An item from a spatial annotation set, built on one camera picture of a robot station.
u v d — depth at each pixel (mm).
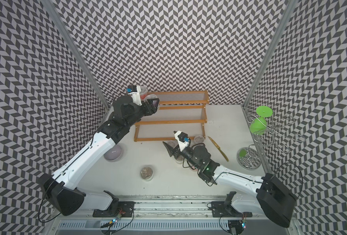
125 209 725
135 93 610
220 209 738
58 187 384
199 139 916
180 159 863
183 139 579
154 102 637
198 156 557
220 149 958
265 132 723
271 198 405
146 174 792
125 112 510
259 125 732
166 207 750
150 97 699
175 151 630
